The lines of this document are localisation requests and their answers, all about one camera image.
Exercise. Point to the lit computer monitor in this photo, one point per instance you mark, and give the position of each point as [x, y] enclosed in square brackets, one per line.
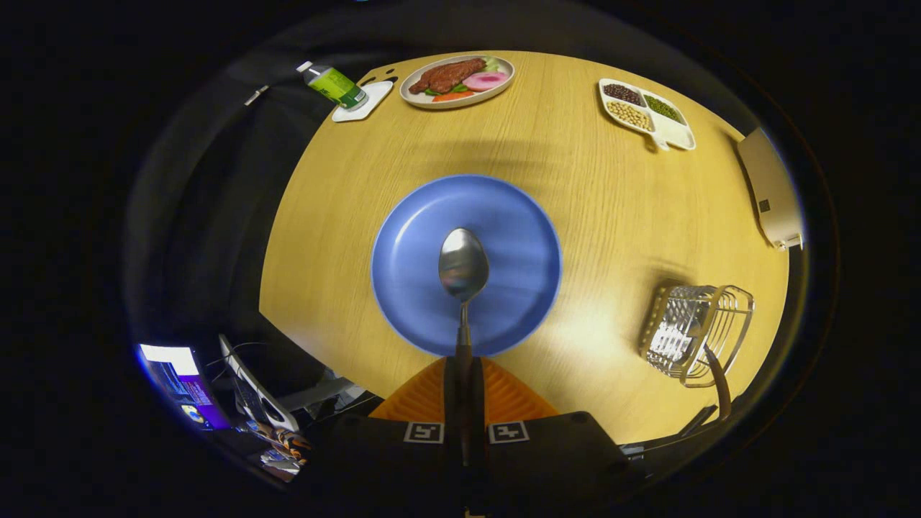
[180, 381]

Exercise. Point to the white divided dish of beans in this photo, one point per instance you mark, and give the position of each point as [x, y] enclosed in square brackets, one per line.
[673, 133]

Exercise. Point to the white framed device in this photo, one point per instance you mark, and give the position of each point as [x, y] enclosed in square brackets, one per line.
[248, 380]

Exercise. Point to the silver spoon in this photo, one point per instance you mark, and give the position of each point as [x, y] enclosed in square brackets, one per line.
[464, 266]

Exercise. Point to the silver fork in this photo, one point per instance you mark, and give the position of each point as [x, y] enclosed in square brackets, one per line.
[721, 388]

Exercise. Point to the orange black striped object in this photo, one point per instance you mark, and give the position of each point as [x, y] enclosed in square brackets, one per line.
[288, 440]

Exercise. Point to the white plate of food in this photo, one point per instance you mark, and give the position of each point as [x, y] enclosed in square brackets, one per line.
[453, 75]

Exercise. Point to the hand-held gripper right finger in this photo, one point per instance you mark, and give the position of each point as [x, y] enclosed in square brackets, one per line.
[476, 403]

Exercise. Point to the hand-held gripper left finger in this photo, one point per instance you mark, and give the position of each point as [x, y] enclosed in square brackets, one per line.
[452, 403]

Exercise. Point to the white square coaster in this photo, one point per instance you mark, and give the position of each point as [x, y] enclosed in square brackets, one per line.
[378, 95]

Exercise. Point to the blue plate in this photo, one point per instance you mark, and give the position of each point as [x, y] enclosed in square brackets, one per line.
[518, 237]

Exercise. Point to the green drink bottle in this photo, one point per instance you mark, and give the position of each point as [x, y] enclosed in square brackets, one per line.
[334, 85]

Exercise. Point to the white toaster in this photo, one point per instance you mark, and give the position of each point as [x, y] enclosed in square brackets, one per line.
[773, 187]

